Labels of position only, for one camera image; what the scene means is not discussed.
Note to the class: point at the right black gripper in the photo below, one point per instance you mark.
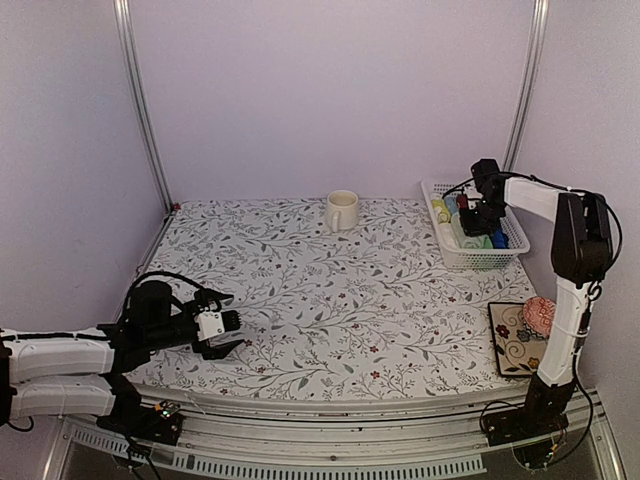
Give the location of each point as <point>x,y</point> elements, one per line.
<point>473,229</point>

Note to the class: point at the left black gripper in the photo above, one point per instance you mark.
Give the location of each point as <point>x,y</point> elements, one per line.
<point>202,298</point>

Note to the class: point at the mint green towel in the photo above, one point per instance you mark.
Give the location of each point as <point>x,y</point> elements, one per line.
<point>469,242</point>

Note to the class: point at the cream white towel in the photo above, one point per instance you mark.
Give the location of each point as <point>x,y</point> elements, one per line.
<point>448,235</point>

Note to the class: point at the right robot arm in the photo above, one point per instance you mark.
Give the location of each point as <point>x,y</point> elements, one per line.
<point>582,252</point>

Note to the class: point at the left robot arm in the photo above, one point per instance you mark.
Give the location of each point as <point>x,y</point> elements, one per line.
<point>83,372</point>

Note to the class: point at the red rolled towel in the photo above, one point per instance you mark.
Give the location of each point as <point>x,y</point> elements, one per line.
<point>462,202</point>

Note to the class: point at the light blue rolled towel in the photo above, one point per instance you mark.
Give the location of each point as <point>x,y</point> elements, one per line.
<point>451,205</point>

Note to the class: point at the yellow rolled towel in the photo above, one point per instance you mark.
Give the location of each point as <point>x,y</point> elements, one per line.
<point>441,211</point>

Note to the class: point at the white plastic basket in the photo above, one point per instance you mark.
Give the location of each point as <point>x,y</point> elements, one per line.
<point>479,259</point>

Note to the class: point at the red patterned bowl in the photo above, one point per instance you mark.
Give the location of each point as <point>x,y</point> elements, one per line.
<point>538,315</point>

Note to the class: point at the floral square plate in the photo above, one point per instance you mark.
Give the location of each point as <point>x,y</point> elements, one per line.
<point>518,351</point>

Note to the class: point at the cream ceramic mug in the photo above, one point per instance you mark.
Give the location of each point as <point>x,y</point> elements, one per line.
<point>342,210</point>

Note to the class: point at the floral table mat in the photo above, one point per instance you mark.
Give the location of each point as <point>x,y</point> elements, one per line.
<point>367,314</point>

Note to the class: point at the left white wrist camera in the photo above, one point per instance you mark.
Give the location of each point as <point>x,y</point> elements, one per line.
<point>214,323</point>

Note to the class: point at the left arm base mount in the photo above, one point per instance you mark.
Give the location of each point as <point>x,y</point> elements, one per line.
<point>159,424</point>

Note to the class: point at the aluminium front rail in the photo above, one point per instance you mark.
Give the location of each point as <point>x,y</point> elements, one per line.
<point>423,438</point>

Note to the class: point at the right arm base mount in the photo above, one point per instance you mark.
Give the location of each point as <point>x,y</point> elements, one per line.
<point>521,423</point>

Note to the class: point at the right aluminium frame post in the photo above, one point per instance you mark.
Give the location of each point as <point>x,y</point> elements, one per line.
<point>533,58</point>

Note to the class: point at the aluminium frame post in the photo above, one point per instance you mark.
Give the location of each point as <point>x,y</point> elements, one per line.
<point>125,29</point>
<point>533,58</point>

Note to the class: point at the left aluminium frame post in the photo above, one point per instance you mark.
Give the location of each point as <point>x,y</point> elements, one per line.
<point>125,29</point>

